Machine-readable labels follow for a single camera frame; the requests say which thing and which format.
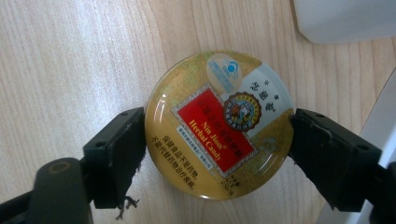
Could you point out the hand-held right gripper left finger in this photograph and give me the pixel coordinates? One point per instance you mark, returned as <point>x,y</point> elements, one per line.
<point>116,158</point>

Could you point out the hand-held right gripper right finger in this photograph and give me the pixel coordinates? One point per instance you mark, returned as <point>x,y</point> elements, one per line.
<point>336,161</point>

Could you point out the round yellow candy tin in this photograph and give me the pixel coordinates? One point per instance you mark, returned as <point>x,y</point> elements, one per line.
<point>199,137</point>

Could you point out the white plastic storage box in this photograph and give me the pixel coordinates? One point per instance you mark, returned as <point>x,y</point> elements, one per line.
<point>345,18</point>

